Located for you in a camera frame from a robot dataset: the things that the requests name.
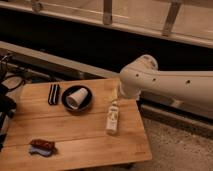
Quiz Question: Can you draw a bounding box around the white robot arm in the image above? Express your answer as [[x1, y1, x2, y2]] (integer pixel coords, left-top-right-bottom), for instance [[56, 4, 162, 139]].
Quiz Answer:
[[119, 54, 213, 110]]

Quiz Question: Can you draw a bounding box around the white paper cup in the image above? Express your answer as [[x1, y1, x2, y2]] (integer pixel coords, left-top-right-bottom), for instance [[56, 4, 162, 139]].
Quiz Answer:
[[66, 88, 88, 110]]

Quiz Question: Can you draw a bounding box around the black round bowl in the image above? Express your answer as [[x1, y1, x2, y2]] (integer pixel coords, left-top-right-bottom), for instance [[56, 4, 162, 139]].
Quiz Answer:
[[61, 85, 93, 112]]

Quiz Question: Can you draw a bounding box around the white plastic bottle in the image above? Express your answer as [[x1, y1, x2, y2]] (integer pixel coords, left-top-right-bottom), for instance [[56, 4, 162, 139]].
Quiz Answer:
[[106, 101, 119, 135]]

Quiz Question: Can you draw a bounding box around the wooden cutting board table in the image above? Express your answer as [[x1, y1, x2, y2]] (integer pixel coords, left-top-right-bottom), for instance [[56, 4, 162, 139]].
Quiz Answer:
[[0, 78, 152, 171]]

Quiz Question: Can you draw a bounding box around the black white striped block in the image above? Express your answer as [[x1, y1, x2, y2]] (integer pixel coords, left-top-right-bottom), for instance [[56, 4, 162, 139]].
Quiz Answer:
[[48, 84, 60, 105]]

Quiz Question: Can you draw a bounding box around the blue sponge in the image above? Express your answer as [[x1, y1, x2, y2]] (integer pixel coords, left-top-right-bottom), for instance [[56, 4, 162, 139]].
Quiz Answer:
[[29, 146, 52, 157]]

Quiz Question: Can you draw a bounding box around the metal railing post middle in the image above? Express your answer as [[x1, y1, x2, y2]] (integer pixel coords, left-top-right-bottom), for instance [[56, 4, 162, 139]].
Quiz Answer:
[[102, 0, 113, 25]]

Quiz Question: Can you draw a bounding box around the metal railing post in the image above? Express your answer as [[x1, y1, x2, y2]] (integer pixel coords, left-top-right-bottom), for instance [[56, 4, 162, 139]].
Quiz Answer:
[[30, 0, 43, 12], [162, 0, 182, 36], [102, 0, 113, 25]]

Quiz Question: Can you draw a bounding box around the black cables and equipment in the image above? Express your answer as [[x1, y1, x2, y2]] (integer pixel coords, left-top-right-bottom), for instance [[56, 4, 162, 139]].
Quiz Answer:
[[0, 53, 26, 152]]

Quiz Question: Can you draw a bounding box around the metal railing post right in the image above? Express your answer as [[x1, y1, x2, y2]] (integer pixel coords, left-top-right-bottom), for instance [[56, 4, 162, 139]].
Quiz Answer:
[[162, 0, 182, 36]]

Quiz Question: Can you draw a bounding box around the metal railing post left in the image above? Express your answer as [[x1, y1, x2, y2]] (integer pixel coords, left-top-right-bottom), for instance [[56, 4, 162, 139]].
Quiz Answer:
[[30, 0, 43, 12]]

